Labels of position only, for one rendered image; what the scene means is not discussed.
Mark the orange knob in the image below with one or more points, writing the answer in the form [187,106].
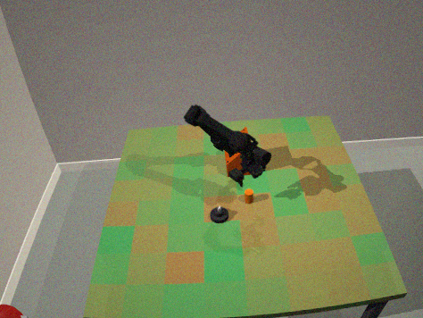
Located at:
[249,196]

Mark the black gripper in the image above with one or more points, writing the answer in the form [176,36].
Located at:
[238,175]

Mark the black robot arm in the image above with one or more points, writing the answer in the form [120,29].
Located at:
[232,141]

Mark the dark grey round pedestal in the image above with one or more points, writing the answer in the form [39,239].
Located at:
[219,215]

